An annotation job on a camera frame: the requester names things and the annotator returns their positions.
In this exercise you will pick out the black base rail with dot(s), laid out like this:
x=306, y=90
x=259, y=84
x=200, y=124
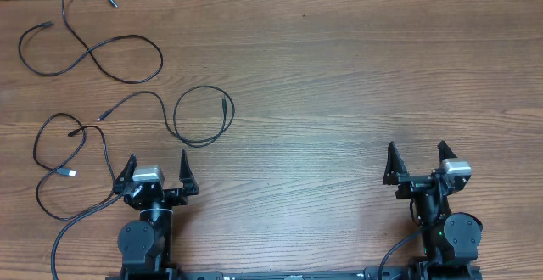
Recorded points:
x=369, y=273

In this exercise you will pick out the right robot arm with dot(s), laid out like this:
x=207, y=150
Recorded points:
x=450, y=240

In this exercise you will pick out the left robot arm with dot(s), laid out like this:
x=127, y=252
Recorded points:
x=145, y=244

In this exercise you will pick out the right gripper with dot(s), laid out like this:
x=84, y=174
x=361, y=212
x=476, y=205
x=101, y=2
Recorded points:
x=411, y=183

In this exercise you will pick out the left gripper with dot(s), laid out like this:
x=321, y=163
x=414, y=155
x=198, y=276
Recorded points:
x=178, y=196

